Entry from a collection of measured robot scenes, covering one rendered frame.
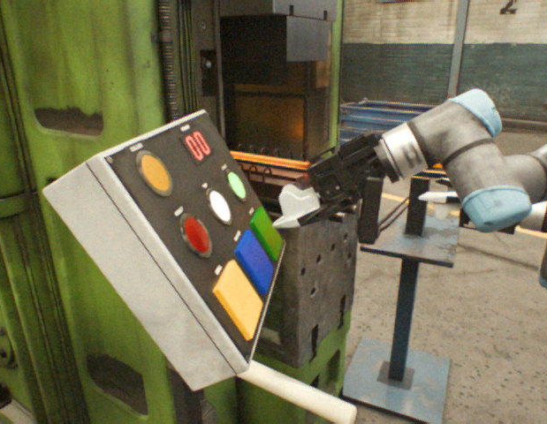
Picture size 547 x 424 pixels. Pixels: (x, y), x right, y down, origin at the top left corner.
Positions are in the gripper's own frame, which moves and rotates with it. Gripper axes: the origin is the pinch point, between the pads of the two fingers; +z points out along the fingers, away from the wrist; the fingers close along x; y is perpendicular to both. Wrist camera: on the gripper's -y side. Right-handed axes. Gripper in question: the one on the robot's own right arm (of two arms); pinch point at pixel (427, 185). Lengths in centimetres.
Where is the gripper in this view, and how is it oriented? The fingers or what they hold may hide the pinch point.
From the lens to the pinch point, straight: 103.6
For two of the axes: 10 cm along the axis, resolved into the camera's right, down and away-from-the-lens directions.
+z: -8.5, -2.0, 5.0
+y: 0.0, 9.3, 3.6
